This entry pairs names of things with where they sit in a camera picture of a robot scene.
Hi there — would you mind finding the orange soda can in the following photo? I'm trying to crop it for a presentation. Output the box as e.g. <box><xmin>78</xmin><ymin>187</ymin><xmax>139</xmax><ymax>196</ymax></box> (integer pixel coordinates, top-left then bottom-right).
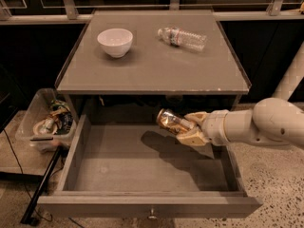
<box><xmin>156</xmin><ymin>108</ymin><xmax>196</xmax><ymax>135</ymax></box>

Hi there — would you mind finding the clear plastic storage bin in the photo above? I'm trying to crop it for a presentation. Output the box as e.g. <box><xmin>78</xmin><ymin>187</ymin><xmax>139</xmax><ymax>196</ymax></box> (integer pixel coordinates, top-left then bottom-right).
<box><xmin>16</xmin><ymin>88</ymin><xmax>76</xmax><ymax>152</ymax></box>

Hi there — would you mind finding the clutter inside plastic bin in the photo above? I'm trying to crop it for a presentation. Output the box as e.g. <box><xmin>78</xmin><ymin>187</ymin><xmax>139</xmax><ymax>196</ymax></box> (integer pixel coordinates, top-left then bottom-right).
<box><xmin>32</xmin><ymin>100</ymin><xmax>73</xmax><ymax>135</ymax></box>

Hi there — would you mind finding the metal drawer knob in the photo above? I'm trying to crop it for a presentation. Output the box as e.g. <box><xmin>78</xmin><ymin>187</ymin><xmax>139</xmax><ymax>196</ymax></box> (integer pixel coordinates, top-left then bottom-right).
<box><xmin>147</xmin><ymin>209</ymin><xmax>158</xmax><ymax>220</ymax></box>

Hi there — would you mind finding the metal guard railing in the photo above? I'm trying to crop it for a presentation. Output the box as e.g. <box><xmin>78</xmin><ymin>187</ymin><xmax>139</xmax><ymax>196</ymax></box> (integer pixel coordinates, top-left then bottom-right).
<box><xmin>0</xmin><ymin>0</ymin><xmax>304</xmax><ymax>25</ymax></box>

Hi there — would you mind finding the white ceramic bowl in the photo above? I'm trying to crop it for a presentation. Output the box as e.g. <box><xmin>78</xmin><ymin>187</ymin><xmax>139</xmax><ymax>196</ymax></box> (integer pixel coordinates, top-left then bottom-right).
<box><xmin>97</xmin><ymin>28</ymin><xmax>133</xmax><ymax>58</ymax></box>

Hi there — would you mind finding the grey wooden cabinet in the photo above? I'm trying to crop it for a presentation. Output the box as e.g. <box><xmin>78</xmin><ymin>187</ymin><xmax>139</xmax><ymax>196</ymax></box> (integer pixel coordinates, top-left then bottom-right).
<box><xmin>55</xmin><ymin>10</ymin><xmax>251</xmax><ymax>115</ymax></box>

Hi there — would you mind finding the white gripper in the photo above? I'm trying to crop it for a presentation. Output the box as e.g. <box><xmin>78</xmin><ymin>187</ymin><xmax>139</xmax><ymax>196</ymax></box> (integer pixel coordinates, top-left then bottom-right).
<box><xmin>176</xmin><ymin>110</ymin><xmax>229</xmax><ymax>146</ymax></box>

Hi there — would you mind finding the clear plastic water bottle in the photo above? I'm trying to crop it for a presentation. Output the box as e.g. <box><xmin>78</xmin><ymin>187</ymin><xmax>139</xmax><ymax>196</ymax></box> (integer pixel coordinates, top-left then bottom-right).
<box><xmin>158</xmin><ymin>27</ymin><xmax>207</xmax><ymax>52</ymax></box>

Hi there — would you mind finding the black metal stand leg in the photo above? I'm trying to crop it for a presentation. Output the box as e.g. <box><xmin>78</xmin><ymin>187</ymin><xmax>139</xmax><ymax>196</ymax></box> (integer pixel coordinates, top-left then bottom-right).
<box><xmin>21</xmin><ymin>146</ymin><xmax>63</xmax><ymax>224</ymax></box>

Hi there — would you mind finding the black cable on floor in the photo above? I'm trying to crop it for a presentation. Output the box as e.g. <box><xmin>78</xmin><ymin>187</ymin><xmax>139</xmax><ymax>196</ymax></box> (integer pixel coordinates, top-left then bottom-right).
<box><xmin>2</xmin><ymin>127</ymin><xmax>86</xmax><ymax>228</ymax></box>

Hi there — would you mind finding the grey open top drawer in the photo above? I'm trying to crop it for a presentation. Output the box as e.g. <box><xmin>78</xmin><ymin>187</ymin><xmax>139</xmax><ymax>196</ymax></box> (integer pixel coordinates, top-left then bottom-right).
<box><xmin>38</xmin><ymin>108</ymin><xmax>262</xmax><ymax>219</ymax></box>

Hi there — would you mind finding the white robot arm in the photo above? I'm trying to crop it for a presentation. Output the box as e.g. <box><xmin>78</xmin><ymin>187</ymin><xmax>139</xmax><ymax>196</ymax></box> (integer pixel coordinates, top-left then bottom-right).
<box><xmin>176</xmin><ymin>97</ymin><xmax>304</xmax><ymax>148</ymax></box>

